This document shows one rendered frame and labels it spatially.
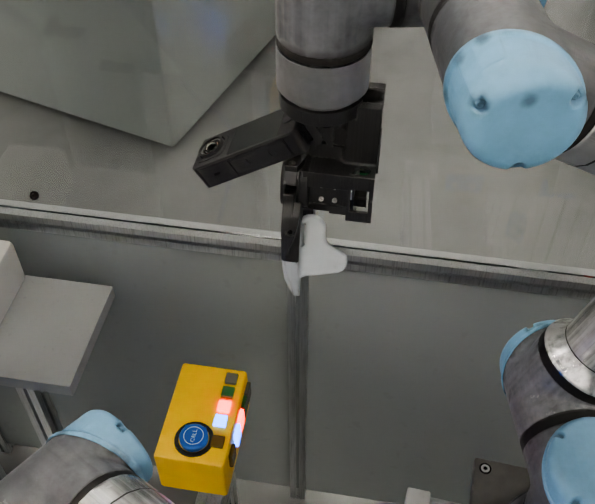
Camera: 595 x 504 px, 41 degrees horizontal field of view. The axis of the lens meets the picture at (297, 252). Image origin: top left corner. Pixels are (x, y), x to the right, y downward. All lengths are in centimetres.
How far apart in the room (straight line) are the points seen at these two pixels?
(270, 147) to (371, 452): 142
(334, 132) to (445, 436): 133
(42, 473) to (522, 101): 41
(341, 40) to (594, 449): 57
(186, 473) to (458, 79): 80
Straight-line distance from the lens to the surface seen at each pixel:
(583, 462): 96
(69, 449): 63
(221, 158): 70
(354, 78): 62
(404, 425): 190
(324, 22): 59
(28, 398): 181
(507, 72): 47
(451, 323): 158
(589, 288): 150
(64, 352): 155
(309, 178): 68
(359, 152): 68
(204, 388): 119
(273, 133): 68
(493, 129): 48
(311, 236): 72
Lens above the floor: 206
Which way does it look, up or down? 47 degrees down
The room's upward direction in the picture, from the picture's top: straight up
